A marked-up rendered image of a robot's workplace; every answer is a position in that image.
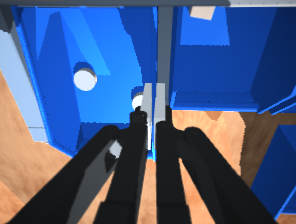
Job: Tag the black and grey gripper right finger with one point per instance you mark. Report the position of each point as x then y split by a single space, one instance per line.
226 196

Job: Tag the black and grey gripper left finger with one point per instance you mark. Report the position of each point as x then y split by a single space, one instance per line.
65 198

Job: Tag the grey metal shelf rack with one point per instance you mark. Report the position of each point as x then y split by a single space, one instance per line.
15 70

